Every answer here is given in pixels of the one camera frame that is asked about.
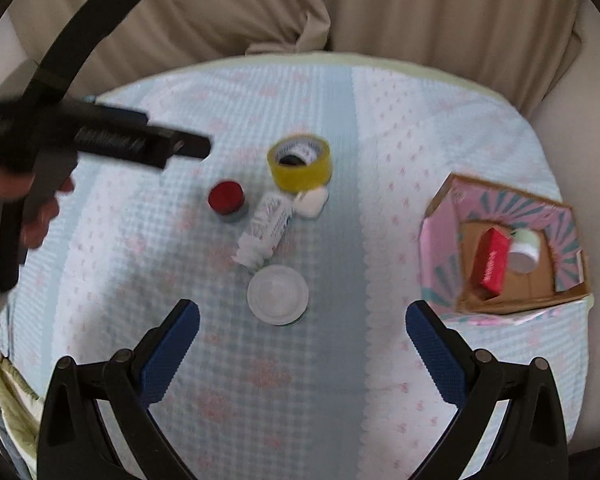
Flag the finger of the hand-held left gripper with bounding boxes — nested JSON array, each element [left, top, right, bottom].
[[30, 0, 154, 92], [75, 101, 214, 172]]

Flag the pale green bedsheet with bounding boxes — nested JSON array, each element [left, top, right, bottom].
[[195, 51, 531, 117]]

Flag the person's left hand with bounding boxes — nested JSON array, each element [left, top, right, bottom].
[[0, 167, 77, 252]]

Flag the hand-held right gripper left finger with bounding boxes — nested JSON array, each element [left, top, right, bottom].
[[36, 299, 201, 480]]

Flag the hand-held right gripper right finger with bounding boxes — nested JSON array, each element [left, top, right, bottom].
[[405, 300, 571, 480]]

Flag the red-capped small jar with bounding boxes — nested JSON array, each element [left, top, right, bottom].
[[207, 180, 249, 224]]

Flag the red small box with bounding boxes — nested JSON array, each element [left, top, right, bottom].
[[470, 227, 512, 298]]

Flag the white-lidded round jar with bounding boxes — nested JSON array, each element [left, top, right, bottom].
[[246, 265, 310, 327]]

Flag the pink printed cardboard box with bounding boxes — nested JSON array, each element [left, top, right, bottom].
[[420, 172, 592, 328]]

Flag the white printed tube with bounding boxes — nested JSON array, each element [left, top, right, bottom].
[[231, 194, 297, 268]]

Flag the beige pillow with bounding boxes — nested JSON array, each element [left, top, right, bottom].
[[305, 0, 588, 117], [10, 0, 332, 103]]

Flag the yellow tape roll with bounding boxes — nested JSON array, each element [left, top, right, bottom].
[[267, 134, 332, 193]]

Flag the white earbud case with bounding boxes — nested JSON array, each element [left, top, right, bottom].
[[292, 186, 329, 220]]

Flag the green patterned quilt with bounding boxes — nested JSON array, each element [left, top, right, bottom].
[[0, 347, 46, 480]]

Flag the white and green jar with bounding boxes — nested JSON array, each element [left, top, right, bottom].
[[509, 228, 541, 273]]

